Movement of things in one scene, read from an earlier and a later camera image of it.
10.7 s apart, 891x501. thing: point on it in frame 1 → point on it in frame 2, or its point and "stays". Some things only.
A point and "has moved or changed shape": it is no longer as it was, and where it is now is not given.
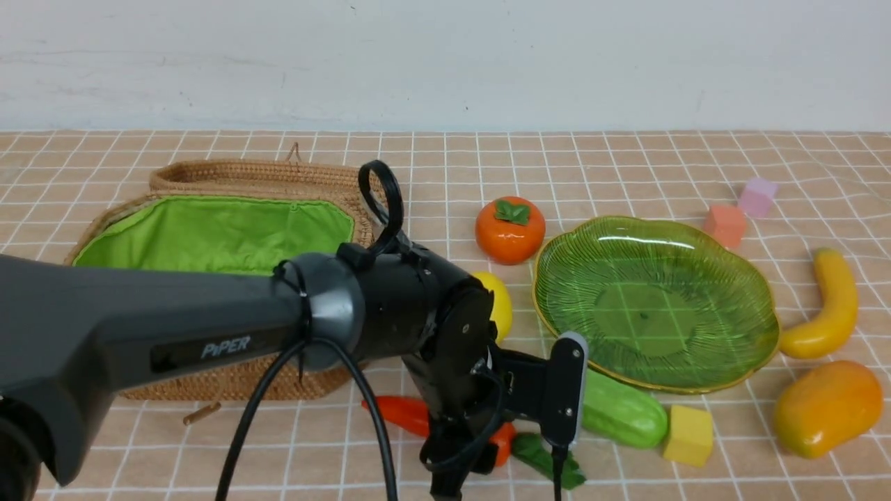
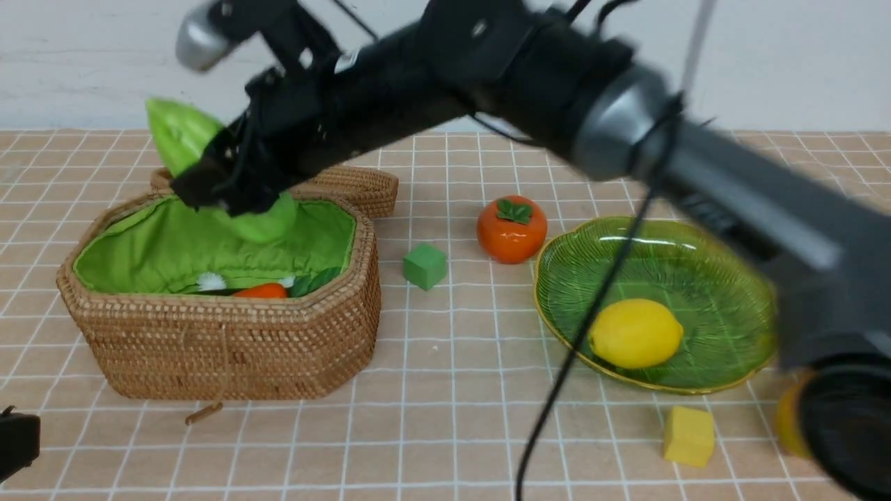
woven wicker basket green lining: [212, 235] stays
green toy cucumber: [621, 414] → [184, 136]
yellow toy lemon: [502, 311] → [635, 333]
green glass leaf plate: [656, 304] stays
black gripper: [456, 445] → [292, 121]
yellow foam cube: [690, 438] stays
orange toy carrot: [413, 417] has moved or changed shape
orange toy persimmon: [510, 230] stays
